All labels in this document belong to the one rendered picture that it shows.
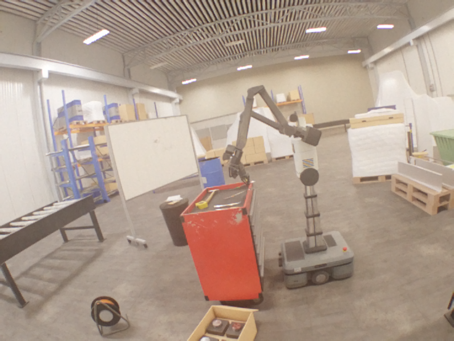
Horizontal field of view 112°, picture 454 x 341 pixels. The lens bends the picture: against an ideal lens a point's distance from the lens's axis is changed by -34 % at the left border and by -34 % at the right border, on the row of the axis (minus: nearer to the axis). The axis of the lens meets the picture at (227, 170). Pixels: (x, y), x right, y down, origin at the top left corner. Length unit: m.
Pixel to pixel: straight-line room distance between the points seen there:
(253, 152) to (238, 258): 7.24
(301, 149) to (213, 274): 1.17
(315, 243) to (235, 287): 0.82
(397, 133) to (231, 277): 3.90
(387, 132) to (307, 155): 3.01
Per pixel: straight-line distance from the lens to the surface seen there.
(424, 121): 5.34
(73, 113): 9.93
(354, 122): 4.66
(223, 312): 1.83
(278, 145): 8.90
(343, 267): 2.15
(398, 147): 4.77
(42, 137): 9.95
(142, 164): 3.94
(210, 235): 1.64
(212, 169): 5.40
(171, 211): 3.19
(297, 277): 2.10
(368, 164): 4.75
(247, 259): 1.69
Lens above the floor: 1.43
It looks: 9 degrees down
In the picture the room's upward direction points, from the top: 12 degrees counter-clockwise
